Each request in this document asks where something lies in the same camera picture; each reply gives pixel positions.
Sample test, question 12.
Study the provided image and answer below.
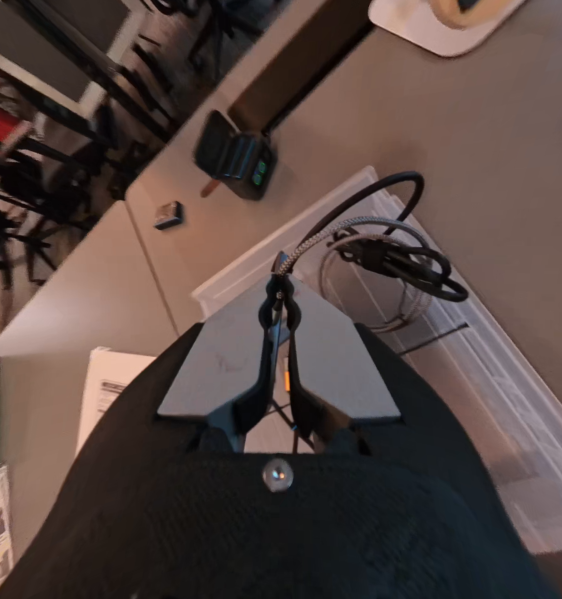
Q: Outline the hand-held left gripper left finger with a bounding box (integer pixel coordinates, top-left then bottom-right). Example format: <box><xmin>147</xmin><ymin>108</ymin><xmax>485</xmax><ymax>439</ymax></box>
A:
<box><xmin>156</xmin><ymin>275</ymin><xmax>282</xmax><ymax>454</ymax></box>

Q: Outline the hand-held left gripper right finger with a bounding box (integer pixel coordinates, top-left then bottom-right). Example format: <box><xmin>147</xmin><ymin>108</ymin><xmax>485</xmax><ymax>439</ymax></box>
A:
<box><xmin>281</xmin><ymin>274</ymin><xmax>402</xmax><ymax>454</ymax></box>

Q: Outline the braided grey usb-c cable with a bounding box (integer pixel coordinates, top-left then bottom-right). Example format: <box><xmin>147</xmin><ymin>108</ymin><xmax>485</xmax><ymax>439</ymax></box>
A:
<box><xmin>271</xmin><ymin>215</ymin><xmax>434</xmax><ymax>333</ymax></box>

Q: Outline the clear plastic bin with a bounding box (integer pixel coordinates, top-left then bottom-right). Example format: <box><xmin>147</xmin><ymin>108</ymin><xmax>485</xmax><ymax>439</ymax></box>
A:
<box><xmin>190</xmin><ymin>165</ymin><xmax>562</xmax><ymax>555</ymax></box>

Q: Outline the white cardboard box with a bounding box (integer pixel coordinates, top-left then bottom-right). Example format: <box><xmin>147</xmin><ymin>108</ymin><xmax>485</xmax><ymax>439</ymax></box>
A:
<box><xmin>75</xmin><ymin>346</ymin><xmax>157</xmax><ymax>459</ymax></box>

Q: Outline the small grey block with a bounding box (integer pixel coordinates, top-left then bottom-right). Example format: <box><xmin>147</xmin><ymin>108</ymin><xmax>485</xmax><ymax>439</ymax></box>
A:
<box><xmin>154</xmin><ymin>201</ymin><xmax>185</xmax><ymax>231</ymax></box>

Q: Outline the black charger with green lights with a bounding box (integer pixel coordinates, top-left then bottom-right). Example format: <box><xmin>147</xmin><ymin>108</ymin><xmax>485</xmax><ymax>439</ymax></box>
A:
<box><xmin>193</xmin><ymin>110</ymin><xmax>278</xmax><ymax>202</ymax></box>

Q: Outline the white monitor stand base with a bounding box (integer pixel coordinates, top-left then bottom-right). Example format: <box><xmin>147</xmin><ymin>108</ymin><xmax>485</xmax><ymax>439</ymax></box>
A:
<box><xmin>368</xmin><ymin>0</ymin><xmax>529</xmax><ymax>58</ymax></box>

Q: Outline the black coiled cable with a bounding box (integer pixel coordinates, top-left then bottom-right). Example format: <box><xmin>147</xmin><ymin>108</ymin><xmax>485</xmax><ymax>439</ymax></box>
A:
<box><xmin>304</xmin><ymin>171</ymin><xmax>470</xmax><ymax>303</ymax></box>

